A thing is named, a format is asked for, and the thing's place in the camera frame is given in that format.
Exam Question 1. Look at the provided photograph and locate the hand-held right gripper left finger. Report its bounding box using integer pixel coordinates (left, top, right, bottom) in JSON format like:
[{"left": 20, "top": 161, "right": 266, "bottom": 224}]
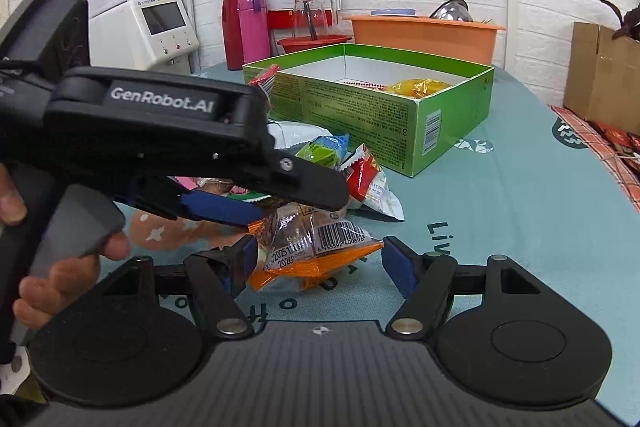
[{"left": 102, "top": 234, "right": 261, "bottom": 341}]

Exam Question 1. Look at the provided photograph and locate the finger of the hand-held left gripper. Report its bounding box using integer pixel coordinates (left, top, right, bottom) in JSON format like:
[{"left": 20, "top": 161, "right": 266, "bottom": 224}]
[
  {"left": 115, "top": 179, "right": 274, "bottom": 229},
  {"left": 172, "top": 148, "right": 351, "bottom": 211}
]

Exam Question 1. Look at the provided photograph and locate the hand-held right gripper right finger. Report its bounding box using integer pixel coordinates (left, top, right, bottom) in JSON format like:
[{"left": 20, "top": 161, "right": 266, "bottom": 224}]
[{"left": 381, "top": 236, "right": 543, "bottom": 341}]

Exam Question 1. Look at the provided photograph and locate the red white snack packet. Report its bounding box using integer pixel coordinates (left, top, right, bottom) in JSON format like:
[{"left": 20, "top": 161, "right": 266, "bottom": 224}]
[{"left": 340, "top": 144, "right": 405, "bottom": 222}]

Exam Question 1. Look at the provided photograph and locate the clear orange-edged snack packet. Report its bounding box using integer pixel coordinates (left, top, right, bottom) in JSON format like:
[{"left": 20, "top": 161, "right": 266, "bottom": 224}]
[{"left": 247, "top": 202, "right": 385, "bottom": 292}]

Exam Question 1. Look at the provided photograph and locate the green cardboard box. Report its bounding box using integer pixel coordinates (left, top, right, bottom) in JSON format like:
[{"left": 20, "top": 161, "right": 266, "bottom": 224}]
[{"left": 242, "top": 43, "right": 495, "bottom": 178}]

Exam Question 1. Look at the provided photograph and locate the person's left hand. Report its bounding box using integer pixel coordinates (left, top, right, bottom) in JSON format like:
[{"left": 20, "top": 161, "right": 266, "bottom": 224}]
[{"left": 0, "top": 164, "right": 132, "bottom": 330}]

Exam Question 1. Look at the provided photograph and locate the pink green snack packet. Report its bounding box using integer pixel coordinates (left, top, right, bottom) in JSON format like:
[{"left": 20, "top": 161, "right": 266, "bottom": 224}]
[{"left": 175, "top": 177, "right": 267, "bottom": 206}]

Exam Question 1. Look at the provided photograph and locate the green blue snack packet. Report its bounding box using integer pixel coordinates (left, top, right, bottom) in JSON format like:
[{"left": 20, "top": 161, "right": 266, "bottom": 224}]
[{"left": 295, "top": 134, "right": 351, "bottom": 170}]

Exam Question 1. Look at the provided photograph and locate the white appliance with screen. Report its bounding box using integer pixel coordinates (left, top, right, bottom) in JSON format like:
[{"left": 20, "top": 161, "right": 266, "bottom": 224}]
[{"left": 89, "top": 0, "right": 201, "bottom": 72}]

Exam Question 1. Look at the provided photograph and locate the teal printed tablecloth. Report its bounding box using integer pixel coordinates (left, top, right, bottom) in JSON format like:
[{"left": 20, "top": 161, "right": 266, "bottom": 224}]
[{"left": 115, "top": 57, "right": 640, "bottom": 419}]

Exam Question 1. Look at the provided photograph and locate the small red snack packet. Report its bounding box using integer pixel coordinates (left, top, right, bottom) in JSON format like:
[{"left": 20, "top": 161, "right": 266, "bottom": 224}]
[{"left": 247, "top": 64, "right": 281, "bottom": 100}]

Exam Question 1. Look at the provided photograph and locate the red thermos jug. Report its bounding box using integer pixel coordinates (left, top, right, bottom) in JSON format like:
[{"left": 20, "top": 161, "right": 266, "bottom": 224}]
[{"left": 221, "top": 0, "right": 261, "bottom": 72}]

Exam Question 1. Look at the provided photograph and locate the red plastic basin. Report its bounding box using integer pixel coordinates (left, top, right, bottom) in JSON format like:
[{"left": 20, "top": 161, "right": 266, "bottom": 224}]
[{"left": 277, "top": 34, "right": 352, "bottom": 56}]

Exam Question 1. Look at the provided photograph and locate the pink insulated bottle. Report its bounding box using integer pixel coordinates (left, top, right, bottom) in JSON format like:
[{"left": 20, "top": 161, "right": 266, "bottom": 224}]
[{"left": 237, "top": 0, "right": 272, "bottom": 64}]

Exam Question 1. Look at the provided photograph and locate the yellow wrapped snack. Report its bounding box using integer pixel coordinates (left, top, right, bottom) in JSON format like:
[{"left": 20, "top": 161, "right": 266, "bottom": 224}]
[{"left": 384, "top": 77, "right": 453, "bottom": 99}]

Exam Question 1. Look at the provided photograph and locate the dark spoon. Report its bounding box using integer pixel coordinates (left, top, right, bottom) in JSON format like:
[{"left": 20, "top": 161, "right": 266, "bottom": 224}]
[{"left": 302, "top": 2, "right": 321, "bottom": 42}]

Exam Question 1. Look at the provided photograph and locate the glass jar mug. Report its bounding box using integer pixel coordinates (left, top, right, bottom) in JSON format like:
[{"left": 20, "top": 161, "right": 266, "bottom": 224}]
[{"left": 291, "top": 0, "right": 340, "bottom": 40}]

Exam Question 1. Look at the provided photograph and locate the orange plastic basin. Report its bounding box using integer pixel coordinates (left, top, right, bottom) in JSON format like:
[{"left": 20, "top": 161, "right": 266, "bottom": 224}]
[{"left": 342, "top": 13, "right": 507, "bottom": 66}]

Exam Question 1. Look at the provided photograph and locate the red checked cloth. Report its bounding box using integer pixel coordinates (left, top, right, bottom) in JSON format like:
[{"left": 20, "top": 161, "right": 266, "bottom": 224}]
[{"left": 547, "top": 104, "right": 640, "bottom": 214}]

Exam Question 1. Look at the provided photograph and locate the steel bowl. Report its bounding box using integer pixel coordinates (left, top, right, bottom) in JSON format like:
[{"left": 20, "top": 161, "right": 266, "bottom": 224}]
[{"left": 427, "top": 0, "right": 473, "bottom": 23}]

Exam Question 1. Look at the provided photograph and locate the dark red packet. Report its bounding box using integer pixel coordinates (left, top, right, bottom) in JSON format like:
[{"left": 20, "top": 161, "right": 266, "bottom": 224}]
[{"left": 587, "top": 121, "right": 640, "bottom": 162}]

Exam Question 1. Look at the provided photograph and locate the brown cardboard box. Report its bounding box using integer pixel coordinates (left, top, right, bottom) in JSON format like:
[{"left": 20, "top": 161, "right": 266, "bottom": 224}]
[{"left": 564, "top": 22, "right": 640, "bottom": 122}]

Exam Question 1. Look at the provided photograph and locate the dark dried plant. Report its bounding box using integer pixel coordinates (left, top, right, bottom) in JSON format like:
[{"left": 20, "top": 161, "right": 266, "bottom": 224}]
[{"left": 600, "top": 0, "right": 640, "bottom": 40}]

